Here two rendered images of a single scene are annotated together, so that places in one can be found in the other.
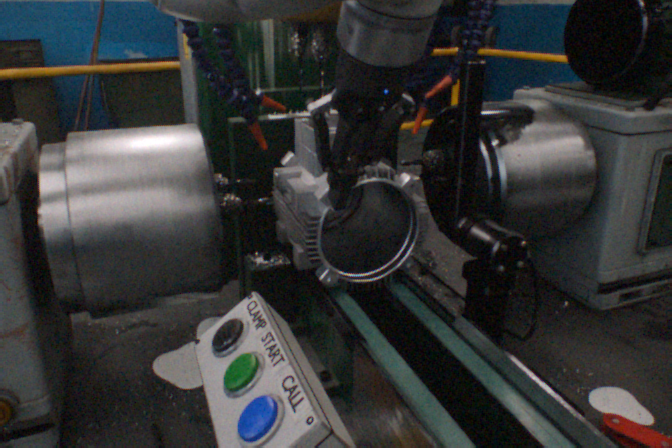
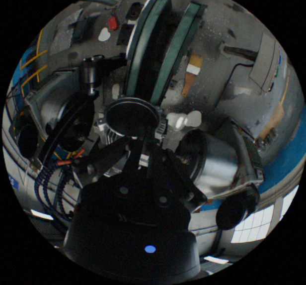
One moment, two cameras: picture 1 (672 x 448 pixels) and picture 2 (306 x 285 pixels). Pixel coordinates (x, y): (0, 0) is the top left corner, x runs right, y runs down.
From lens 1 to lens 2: 53 cm
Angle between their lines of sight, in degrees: 34
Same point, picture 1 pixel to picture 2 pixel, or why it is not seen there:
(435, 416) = (182, 31)
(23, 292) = (242, 151)
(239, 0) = not seen: outside the picture
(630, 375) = (92, 43)
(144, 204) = (223, 166)
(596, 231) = (61, 83)
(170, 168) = (211, 178)
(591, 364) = (96, 49)
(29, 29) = not seen: hidden behind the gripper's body
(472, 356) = (141, 41)
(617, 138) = (37, 102)
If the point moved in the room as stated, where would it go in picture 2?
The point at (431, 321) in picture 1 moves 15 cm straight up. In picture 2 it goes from (136, 66) to (109, 82)
